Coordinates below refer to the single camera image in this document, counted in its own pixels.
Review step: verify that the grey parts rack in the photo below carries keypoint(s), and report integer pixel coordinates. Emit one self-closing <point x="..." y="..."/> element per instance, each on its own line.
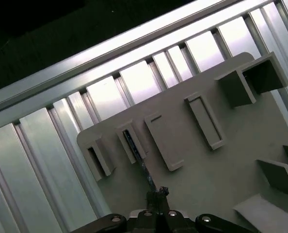
<point x="207" y="170"/>

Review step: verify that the RAM stick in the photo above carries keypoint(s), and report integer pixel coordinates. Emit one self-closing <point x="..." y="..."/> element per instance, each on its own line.
<point x="146" y="172"/>

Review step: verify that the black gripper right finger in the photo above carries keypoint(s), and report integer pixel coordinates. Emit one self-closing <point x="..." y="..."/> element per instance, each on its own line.
<point x="164" y="218"/>

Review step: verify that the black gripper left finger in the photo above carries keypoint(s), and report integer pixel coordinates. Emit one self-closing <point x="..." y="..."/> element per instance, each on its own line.
<point x="150" y="218"/>

